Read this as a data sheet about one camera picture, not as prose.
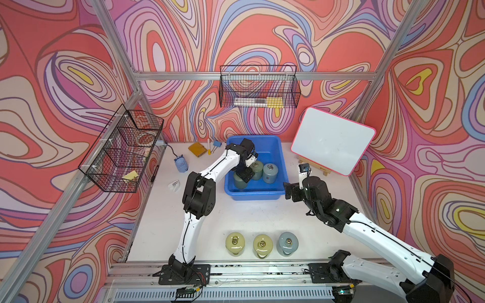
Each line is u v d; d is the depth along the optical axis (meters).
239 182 0.92
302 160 1.06
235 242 0.73
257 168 0.96
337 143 0.93
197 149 1.15
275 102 0.82
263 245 0.72
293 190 0.67
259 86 0.96
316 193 0.56
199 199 0.57
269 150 1.13
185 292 0.71
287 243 0.73
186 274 0.64
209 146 1.16
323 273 0.73
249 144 0.81
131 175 0.72
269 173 0.96
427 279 0.39
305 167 0.65
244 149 0.73
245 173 0.86
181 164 1.02
